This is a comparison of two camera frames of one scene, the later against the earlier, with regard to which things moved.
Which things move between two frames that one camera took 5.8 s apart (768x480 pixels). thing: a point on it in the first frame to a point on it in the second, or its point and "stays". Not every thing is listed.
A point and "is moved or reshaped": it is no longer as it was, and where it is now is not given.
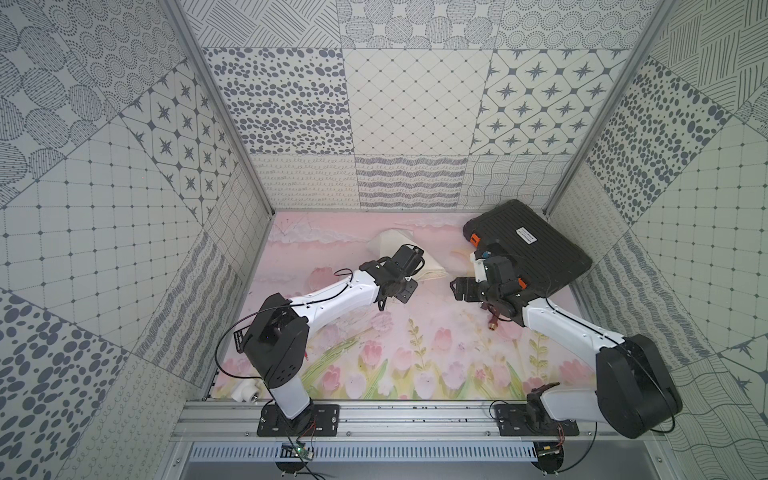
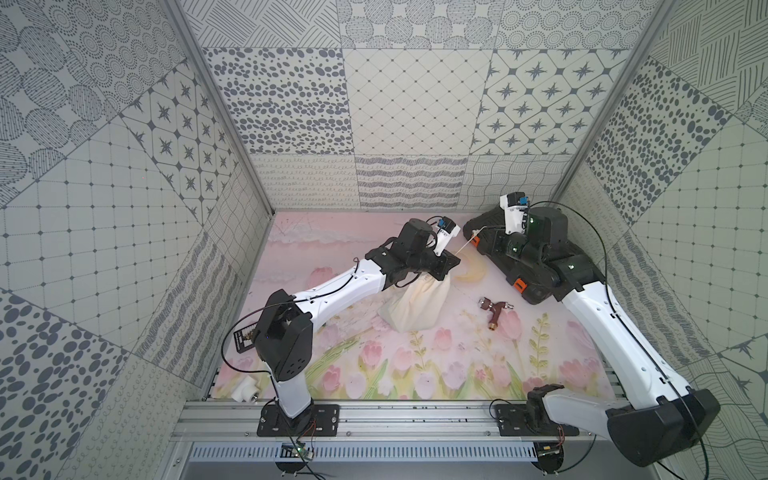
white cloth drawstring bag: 387,243 is moved or reshaped
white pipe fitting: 245,390 stays
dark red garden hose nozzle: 493,313 stays
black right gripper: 470,283 to 499,239
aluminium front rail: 371,421 stays
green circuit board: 304,452 stays
